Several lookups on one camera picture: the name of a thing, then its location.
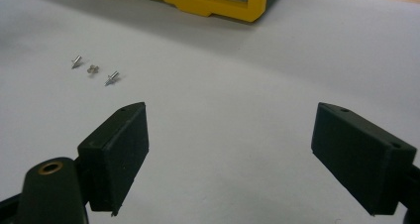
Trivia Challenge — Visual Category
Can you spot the yellow black organizer cabinet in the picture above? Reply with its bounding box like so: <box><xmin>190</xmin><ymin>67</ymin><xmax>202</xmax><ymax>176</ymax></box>
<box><xmin>88</xmin><ymin>0</ymin><xmax>285</xmax><ymax>23</ymax></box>

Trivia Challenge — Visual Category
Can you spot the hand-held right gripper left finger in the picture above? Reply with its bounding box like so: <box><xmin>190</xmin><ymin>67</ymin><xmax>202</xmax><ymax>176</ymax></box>
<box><xmin>77</xmin><ymin>101</ymin><xmax>150</xmax><ymax>217</ymax></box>

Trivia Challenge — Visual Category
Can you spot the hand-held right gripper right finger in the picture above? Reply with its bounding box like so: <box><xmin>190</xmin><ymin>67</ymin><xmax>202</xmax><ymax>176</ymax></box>
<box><xmin>310</xmin><ymin>101</ymin><xmax>418</xmax><ymax>217</ymax></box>

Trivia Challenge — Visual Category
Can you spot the white table board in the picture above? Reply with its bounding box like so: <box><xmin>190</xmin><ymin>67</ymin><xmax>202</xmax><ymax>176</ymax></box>
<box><xmin>0</xmin><ymin>0</ymin><xmax>420</xmax><ymax>224</ymax></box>

